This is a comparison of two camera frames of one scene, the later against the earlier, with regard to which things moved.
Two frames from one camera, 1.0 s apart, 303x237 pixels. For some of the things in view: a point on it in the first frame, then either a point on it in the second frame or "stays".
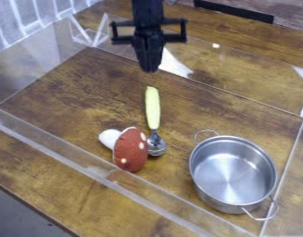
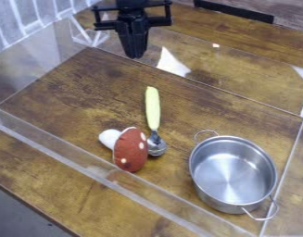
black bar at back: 235,11 stays
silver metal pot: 233,175 stays
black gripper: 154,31 → 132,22
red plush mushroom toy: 127,144 stays
